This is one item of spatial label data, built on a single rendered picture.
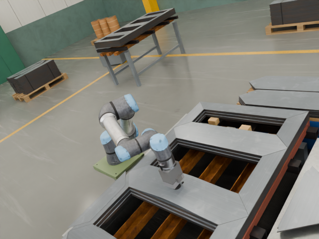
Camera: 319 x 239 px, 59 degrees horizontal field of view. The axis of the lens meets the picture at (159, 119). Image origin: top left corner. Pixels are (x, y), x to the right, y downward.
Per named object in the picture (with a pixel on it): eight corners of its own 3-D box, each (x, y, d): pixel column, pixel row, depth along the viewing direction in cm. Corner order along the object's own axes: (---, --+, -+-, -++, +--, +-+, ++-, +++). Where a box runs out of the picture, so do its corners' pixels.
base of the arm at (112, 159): (103, 161, 210) (98, 151, 205) (119, 150, 218) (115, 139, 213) (115, 168, 199) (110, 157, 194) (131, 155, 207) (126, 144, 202)
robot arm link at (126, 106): (114, 133, 210) (107, 98, 160) (132, 124, 214) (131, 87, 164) (121, 147, 206) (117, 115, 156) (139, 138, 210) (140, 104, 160)
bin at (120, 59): (131, 56, 695) (122, 34, 668) (122, 64, 664) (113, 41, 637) (112, 60, 727) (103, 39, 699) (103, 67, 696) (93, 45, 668)
